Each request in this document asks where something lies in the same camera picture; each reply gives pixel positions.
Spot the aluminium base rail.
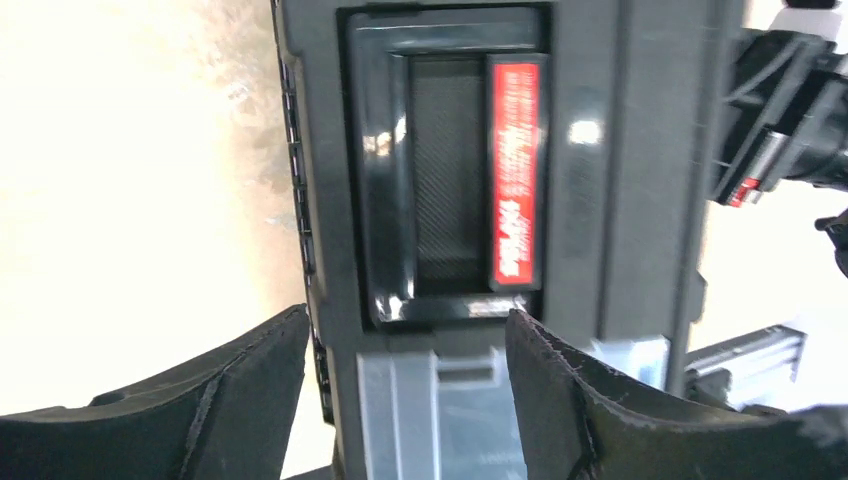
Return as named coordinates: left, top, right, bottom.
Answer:
left=684, top=325, right=808, bottom=412

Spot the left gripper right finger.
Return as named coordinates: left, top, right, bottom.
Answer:
left=505, top=310, right=847, bottom=479

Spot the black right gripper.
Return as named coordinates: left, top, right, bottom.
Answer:
left=708, top=29, right=847, bottom=207

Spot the black plastic toolbox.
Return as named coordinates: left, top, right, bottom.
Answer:
left=272, top=1, right=745, bottom=479

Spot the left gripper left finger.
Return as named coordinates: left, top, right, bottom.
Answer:
left=1, top=305, right=310, bottom=479

